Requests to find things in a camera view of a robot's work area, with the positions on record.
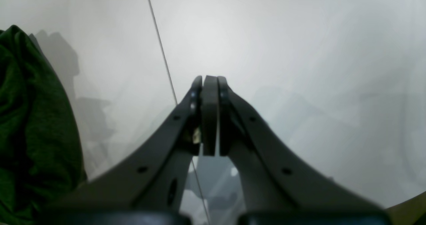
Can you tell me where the dark green t-shirt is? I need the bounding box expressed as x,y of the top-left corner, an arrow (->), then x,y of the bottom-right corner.
0,25 -> 86,225

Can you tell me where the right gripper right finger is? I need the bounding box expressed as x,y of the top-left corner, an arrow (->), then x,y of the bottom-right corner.
217,76 -> 391,225

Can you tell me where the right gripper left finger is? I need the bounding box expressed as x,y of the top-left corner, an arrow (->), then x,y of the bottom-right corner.
40,76 -> 219,225

